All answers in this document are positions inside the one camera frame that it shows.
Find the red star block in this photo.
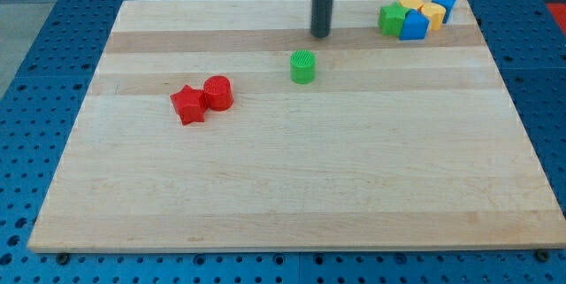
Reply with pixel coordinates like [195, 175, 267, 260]
[170, 85, 208, 126]

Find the yellow hexagon block front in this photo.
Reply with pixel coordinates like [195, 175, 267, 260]
[420, 2, 446, 30]

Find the red cylinder block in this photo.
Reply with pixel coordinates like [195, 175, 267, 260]
[203, 75, 233, 111]

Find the blue pentagon block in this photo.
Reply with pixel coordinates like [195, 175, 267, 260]
[399, 10, 430, 41]

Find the blue cube block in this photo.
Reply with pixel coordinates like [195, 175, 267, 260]
[432, 0, 456, 24]

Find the yellow hexagon block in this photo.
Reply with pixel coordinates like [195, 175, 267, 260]
[398, 0, 425, 11]
[420, 2, 446, 30]

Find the green cylinder block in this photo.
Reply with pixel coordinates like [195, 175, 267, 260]
[289, 50, 316, 84]

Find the green star block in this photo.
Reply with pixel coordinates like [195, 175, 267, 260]
[378, 2, 410, 36]

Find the wooden board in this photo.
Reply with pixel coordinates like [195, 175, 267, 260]
[28, 0, 565, 253]

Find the yellow hexagon block back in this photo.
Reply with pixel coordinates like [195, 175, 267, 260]
[398, 0, 425, 11]

